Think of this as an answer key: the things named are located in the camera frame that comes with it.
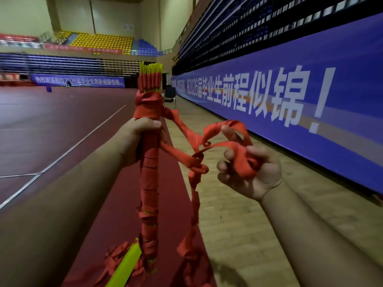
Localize low red barrier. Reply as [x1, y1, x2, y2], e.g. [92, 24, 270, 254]
[0, 73, 34, 87]

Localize long red banner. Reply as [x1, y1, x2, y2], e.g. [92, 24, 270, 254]
[45, 43, 123, 54]

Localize blue banner with white print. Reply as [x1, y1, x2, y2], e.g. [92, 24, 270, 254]
[31, 74, 68, 86]
[66, 76, 126, 88]

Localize person's left forearm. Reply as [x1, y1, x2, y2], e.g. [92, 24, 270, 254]
[0, 137, 129, 287]

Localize black folding chair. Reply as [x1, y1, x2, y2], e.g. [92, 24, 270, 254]
[163, 84, 177, 110]

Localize person's right hand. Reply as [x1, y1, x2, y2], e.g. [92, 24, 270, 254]
[217, 125, 283, 202]

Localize yellow stadium seats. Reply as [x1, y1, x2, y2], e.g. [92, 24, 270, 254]
[55, 31, 134, 55]

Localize blue stadium seats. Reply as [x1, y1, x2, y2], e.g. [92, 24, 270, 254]
[137, 38, 164, 57]

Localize person's right forearm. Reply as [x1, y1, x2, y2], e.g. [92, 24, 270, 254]
[259, 182, 383, 287]

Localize rows of bleacher seats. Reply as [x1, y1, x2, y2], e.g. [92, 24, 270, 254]
[0, 53, 141, 77]

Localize dark retracted bleacher stand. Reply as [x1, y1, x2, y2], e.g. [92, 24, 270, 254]
[172, 0, 383, 76]

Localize person's left hand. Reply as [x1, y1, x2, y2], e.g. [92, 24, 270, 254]
[115, 117, 164, 168]

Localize red stadium seats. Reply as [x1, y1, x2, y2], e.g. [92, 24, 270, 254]
[0, 33, 40, 43]

